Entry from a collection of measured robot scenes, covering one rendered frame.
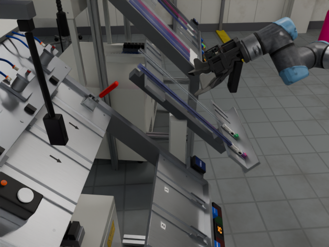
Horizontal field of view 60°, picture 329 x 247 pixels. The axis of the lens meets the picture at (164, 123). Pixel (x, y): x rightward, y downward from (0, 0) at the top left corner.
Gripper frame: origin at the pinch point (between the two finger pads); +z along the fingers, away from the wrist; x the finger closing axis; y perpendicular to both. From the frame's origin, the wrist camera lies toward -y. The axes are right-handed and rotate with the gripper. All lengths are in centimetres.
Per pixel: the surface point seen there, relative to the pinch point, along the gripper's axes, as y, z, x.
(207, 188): -20.3, 8.3, 26.3
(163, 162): -4.4, 15.0, 24.6
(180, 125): -10.5, 10.0, 3.2
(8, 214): 27, 26, 57
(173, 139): -15.1, 15.5, 3.2
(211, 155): -97, 22, -67
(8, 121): 35, 23, 45
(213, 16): -103, -33, -332
